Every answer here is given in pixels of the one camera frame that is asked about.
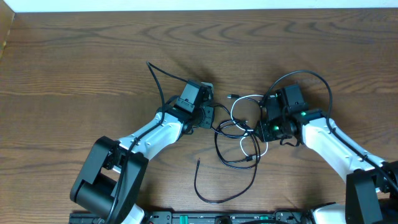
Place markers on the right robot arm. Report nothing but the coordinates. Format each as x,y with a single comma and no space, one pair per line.
371,182

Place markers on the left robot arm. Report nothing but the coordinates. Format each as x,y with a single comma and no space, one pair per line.
109,181

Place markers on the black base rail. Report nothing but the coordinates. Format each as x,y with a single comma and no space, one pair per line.
279,216

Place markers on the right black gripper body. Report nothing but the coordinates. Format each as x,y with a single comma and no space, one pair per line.
273,129

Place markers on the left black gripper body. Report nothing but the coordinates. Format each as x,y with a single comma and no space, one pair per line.
204,119

